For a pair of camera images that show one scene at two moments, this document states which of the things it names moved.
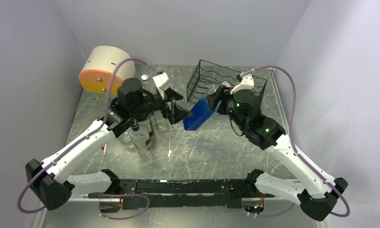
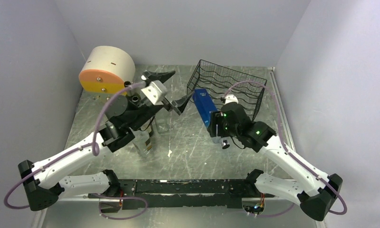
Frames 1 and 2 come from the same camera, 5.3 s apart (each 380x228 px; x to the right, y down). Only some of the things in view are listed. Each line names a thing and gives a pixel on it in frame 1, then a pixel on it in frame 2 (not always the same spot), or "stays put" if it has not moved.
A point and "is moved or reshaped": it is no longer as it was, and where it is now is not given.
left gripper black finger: x=177 y=114 to x=149 y=76
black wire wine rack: x=206 y=75 stays put
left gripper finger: x=169 y=93 to x=178 y=106
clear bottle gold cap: x=140 y=139 stays put
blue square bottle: x=201 y=113 is moved or reshaped
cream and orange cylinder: x=97 y=74 stays put
